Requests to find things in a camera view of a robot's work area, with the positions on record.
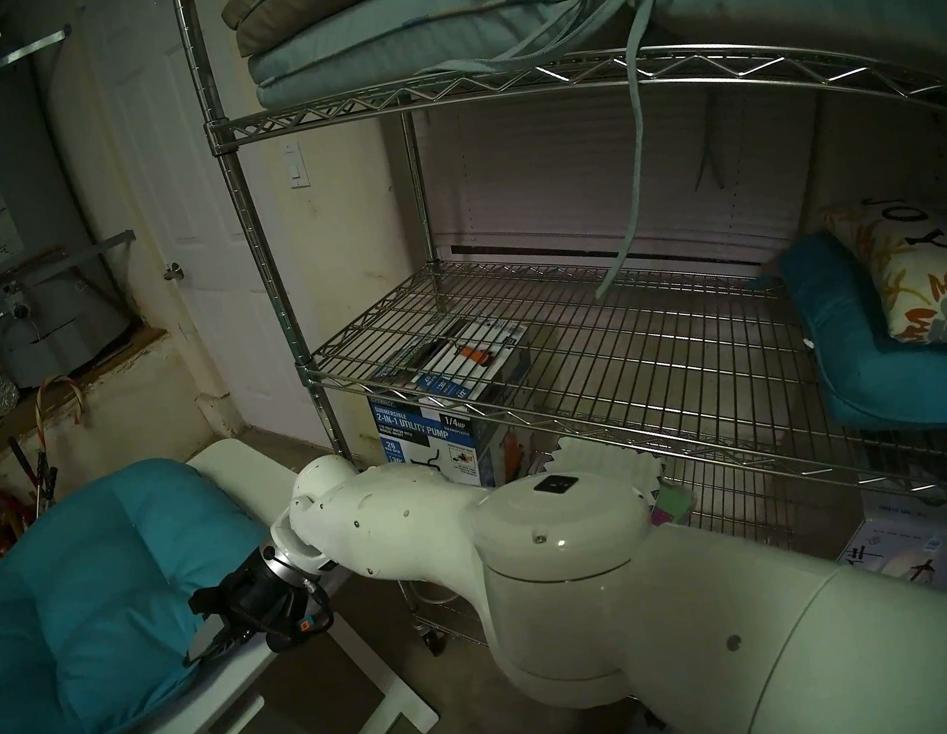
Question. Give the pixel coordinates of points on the white panel door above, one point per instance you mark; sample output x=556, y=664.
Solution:
x=180, y=195

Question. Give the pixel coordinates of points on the utility pump cardboard box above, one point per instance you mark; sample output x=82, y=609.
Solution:
x=413, y=436

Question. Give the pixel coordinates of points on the teal tufted seat cushion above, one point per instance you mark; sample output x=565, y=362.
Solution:
x=864, y=365
x=107, y=608

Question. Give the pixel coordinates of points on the green paper sheet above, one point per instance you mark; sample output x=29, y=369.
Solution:
x=681, y=502

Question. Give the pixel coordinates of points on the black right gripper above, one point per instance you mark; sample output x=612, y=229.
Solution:
x=255, y=596

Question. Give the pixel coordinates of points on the white zigzag edged paper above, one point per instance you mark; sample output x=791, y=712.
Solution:
x=608, y=460

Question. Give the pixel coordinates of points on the white rolling overbed table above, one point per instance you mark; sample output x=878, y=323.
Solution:
x=256, y=473

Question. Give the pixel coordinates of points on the metal door knob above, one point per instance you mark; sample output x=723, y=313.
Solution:
x=173, y=272

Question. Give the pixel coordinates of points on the pink paper sheet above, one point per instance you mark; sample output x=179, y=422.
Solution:
x=663, y=514

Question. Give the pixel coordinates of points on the white light switch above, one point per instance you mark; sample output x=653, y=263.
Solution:
x=295, y=165

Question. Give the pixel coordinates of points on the grey water heater tank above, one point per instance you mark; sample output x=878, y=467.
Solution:
x=4, y=180

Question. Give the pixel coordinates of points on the white window blinds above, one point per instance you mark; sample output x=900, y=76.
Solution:
x=538, y=168

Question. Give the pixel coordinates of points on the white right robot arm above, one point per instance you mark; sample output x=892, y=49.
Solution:
x=612, y=583

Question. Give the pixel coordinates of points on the striped candy cane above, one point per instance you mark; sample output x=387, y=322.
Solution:
x=37, y=402

